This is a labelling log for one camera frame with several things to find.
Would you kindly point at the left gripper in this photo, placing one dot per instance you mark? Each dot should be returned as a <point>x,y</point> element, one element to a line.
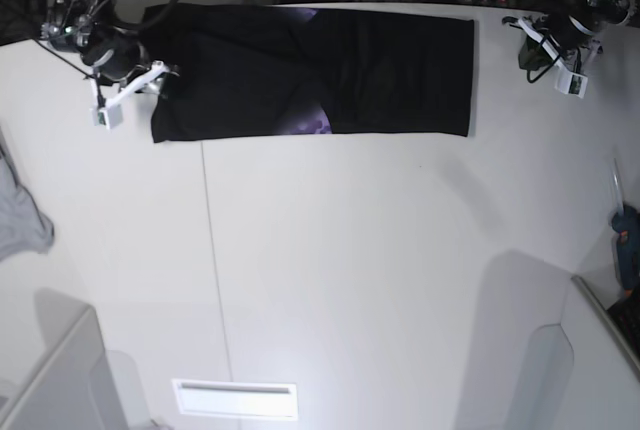
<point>559,40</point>

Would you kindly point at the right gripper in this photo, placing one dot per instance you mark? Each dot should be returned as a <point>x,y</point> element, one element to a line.
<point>121,66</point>

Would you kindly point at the black T-shirt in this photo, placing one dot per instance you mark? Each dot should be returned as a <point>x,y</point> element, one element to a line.
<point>256,71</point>

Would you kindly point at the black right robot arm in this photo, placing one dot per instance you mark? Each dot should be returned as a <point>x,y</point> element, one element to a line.
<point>68,20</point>

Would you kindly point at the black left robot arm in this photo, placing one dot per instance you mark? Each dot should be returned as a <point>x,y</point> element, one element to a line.
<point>611,12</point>

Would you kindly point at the blue glue gun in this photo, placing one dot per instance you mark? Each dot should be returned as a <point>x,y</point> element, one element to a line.
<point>625,223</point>

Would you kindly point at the grey cloth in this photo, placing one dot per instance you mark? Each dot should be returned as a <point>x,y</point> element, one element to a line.
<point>24,227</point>

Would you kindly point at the black keyboard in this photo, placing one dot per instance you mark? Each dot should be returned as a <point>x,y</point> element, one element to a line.
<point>625,314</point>

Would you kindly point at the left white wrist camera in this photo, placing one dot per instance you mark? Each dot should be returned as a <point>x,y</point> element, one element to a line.
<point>571,83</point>

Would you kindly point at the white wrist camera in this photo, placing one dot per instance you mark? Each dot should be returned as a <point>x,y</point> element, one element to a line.
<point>571,83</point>
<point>107,117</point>

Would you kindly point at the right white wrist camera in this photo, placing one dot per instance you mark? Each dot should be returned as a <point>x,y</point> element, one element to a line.
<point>107,117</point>

